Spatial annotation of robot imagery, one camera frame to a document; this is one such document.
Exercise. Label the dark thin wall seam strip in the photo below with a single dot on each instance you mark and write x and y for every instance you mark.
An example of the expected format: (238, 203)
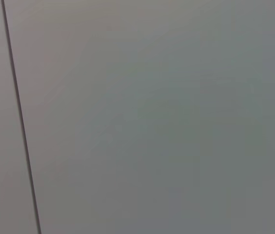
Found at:
(20, 114)

